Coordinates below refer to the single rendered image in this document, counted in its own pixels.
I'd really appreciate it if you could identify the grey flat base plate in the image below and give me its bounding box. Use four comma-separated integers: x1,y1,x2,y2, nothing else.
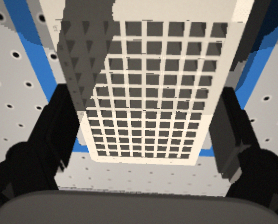
0,0,278,197

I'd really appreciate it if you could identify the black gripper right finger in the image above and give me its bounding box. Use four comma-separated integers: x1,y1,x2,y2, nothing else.
208,87,278,215

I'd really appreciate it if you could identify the white well plate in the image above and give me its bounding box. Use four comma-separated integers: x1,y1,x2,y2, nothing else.
39,0,254,165

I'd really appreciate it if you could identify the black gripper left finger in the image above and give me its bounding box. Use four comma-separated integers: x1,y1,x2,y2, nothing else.
0,83,80,208

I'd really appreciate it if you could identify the blue tape outline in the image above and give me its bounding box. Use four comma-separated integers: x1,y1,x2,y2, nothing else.
3,0,278,157

